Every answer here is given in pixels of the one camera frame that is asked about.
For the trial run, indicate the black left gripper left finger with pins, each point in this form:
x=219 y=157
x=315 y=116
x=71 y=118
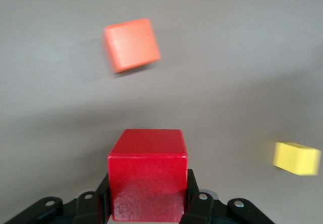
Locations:
x=88 y=209

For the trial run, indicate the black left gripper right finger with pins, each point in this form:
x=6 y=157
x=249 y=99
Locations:
x=199 y=209

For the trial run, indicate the red wooden block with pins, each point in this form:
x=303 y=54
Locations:
x=147 y=171

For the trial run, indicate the yellow wooden block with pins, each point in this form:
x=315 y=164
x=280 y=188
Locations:
x=295 y=158

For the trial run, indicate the orange wooden block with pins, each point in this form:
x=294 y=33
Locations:
x=131 y=45

